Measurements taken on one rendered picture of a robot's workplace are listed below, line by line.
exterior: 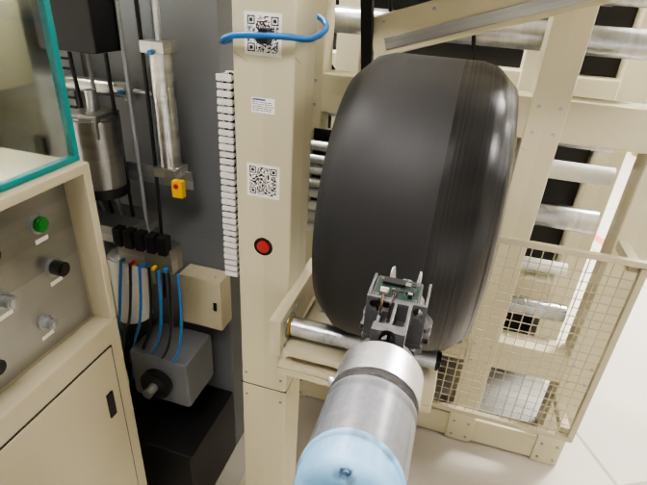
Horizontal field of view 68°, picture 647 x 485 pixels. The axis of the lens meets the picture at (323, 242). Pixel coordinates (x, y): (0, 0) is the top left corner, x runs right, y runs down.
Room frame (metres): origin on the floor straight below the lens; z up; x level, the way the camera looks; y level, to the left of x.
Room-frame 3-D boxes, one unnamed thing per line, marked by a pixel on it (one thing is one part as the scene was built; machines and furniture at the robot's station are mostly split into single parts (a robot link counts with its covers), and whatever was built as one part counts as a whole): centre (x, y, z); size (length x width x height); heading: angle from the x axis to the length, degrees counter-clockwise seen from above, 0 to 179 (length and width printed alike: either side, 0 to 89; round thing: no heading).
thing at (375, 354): (0.37, -0.06, 1.24); 0.10 x 0.05 x 0.09; 75
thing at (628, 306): (1.23, -0.44, 0.65); 0.90 x 0.02 x 0.70; 75
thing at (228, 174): (1.01, 0.21, 1.19); 0.05 x 0.04 x 0.48; 165
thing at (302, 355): (0.84, -0.09, 0.84); 0.36 x 0.09 x 0.06; 75
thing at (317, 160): (1.40, -0.02, 1.05); 0.20 x 0.15 x 0.30; 75
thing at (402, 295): (0.45, -0.09, 1.24); 0.12 x 0.08 x 0.09; 165
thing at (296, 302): (1.02, 0.04, 0.90); 0.40 x 0.03 x 0.10; 165
